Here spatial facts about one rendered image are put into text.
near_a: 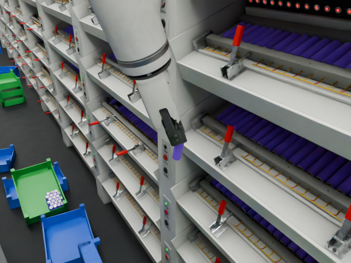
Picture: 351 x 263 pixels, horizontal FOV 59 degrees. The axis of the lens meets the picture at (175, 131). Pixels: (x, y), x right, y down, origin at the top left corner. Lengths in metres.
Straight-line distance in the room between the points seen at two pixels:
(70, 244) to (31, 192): 0.40
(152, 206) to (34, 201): 0.81
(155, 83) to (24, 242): 1.30
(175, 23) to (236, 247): 0.52
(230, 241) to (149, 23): 0.54
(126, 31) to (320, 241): 0.43
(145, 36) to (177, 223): 0.64
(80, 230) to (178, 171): 0.87
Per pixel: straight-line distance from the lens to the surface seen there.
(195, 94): 0.77
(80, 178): 1.96
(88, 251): 1.25
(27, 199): 1.80
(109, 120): 1.30
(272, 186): 0.63
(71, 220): 1.68
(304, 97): 0.51
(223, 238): 0.79
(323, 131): 0.47
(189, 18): 0.71
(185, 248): 1.03
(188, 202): 0.88
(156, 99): 0.49
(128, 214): 1.44
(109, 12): 0.43
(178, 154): 0.62
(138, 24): 0.44
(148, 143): 1.07
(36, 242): 1.64
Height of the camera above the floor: 1.12
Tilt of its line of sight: 28 degrees down
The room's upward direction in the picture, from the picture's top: straight up
